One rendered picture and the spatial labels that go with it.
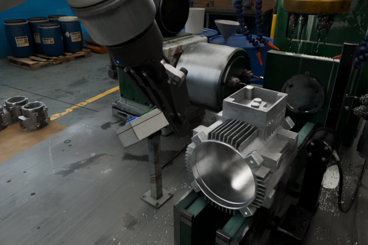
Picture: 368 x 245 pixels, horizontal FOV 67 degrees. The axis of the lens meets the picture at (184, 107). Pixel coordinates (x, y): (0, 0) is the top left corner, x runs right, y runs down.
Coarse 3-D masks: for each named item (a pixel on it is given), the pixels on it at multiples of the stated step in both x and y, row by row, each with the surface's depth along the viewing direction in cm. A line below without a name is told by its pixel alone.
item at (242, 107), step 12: (240, 96) 67; (252, 96) 69; (264, 96) 67; (276, 96) 65; (228, 108) 61; (240, 108) 59; (252, 108) 57; (276, 108) 59; (240, 120) 60; (252, 120) 58; (264, 120) 56; (276, 120) 61; (264, 132) 58
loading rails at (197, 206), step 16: (304, 128) 96; (304, 144) 86; (304, 160) 93; (192, 192) 65; (288, 192) 83; (176, 208) 61; (192, 208) 62; (208, 208) 65; (256, 208) 61; (272, 208) 68; (176, 224) 63; (192, 224) 60; (208, 224) 67; (224, 224) 68; (240, 224) 58; (256, 224) 60; (272, 224) 71; (176, 240) 65; (192, 240) 62; (224, 240) 55; (240, 240) 53; (256, 240) 63
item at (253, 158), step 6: (282, 120) 65; (288, 120) 64; (288, 126) 64; (204, 132) 59; (192, 138) 59; (198, 138) 58; (204, 138) 58; (246, 156) 52; (252, 156) 51; (258, 156) 52; (252, 162) 52; (258, 162) 51; (192, 186) 64; (240, 210) 57; (246, 210) 56; (252, 210) 56; (246, 216) 57
